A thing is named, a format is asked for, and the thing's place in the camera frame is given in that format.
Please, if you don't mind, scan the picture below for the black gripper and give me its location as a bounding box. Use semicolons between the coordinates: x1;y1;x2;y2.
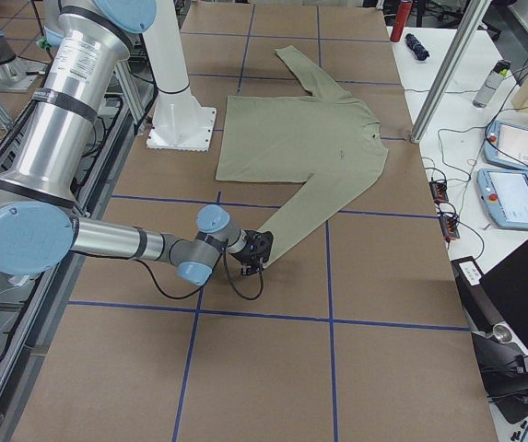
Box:
231;230;274;275

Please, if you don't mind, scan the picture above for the olive green long-sleeve shirt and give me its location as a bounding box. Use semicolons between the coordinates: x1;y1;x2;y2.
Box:
216;46;388;262

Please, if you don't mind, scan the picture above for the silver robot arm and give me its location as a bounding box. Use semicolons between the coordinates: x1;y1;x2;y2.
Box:
0;1;273;285

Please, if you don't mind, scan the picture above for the black box with label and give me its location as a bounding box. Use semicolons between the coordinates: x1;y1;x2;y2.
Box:
451;257;513;343

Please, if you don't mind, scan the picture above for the folded dark blue umbrella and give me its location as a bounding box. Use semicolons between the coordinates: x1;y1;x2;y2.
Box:
405;33;429;62

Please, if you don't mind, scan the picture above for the lower teach pendant tablet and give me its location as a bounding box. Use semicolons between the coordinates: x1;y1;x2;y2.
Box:
476;169;528;231

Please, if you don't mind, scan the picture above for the teach pendant tablet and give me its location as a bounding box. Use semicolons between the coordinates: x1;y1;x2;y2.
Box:
476;169;528;231
483;121;528;171

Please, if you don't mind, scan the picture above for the upper teach pendant tablet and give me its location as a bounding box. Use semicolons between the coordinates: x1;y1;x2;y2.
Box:
483;121;528;171

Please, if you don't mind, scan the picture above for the clear water bottle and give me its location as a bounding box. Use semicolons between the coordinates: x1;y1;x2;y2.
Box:
472;59;511;108

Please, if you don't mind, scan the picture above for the red bottle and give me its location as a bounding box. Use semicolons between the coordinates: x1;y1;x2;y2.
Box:
390;0;413;42

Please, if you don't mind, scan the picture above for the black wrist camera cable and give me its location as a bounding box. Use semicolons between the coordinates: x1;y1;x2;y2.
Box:
134;250;265;301

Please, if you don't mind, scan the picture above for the aluminium frame post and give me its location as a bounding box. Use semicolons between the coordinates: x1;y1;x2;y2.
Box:
410;0;491;144

